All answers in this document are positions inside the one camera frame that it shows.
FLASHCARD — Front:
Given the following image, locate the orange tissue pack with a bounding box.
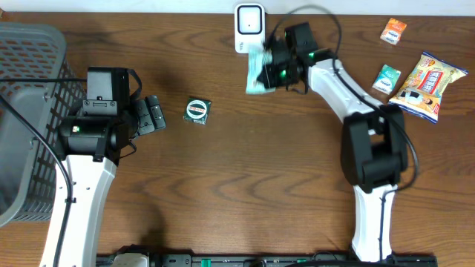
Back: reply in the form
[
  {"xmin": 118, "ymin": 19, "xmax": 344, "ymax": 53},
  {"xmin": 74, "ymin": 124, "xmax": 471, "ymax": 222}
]
[{"xmin": 380, "ymin": 18, "xmax": 407, "ymax": 45}]

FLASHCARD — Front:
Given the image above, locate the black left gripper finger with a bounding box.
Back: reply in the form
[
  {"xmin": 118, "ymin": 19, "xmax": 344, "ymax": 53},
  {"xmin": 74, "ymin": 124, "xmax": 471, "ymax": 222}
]
[
  {"xmin": 134, "ymin": 99, "xmax": 155, "ymax": 136},
  {"xmin": 145, "ymin": 95, "xmax": 166, "ymax": 130}
]

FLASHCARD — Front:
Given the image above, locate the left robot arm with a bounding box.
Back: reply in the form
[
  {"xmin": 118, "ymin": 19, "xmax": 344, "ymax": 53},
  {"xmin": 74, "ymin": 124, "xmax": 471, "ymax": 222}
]
[{"xmin": 40, "ymin": 67, "xmax": 166, "ymax": 266}]

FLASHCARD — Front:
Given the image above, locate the grey plastic basket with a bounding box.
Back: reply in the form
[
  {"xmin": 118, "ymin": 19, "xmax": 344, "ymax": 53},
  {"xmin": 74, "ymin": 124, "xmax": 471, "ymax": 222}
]
[{"xmin": 1, "ymin": 22, "xmax": 85, "ymax": 225}]

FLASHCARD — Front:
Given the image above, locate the teal wet wipes pack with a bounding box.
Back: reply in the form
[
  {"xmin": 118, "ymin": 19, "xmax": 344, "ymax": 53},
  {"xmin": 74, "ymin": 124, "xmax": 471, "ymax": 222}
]
[{"xmin": 246, "ymin": 46, "xmax": 275, "ymax": 95}]

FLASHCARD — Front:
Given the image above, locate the teal tissue pack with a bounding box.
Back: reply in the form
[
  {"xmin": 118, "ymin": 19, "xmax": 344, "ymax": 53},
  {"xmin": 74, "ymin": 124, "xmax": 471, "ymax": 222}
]
[{"xmin": 372, "ymin": 65, "xmax": 401, "ymax": 95}]

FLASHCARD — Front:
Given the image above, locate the large yellow snack bag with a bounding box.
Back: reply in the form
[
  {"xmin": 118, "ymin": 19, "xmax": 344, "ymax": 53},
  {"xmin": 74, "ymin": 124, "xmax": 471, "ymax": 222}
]
[{"xmin": 388, "ymin": 51, "xmax": 468, "ymax": 124}]

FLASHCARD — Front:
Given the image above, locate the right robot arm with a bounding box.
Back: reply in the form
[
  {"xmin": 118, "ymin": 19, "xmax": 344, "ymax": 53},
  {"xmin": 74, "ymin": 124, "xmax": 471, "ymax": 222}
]
[{"xmin": 257, "ymin": 23, "xmax": 415, "ymax": 264}]

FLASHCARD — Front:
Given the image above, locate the white barcode scanner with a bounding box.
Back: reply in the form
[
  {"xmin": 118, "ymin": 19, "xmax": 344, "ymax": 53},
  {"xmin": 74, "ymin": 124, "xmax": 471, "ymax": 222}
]
[{"xmin": 235, "ymin": 3, "xmax": 266, "ymax": 54}]

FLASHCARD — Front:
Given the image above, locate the green Zam-Buk box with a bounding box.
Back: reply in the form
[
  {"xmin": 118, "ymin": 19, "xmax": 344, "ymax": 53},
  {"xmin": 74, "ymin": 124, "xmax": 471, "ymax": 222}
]
[{"xmin": 183, "ymin": 97, "xmax": 211, "ymax": 125}]

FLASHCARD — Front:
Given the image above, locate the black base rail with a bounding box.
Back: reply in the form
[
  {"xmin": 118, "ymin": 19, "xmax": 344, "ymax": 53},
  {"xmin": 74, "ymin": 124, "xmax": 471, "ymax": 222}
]
[{"xmin": 96, "ymin": 253, "xmax": 439, "ymax": 267}]

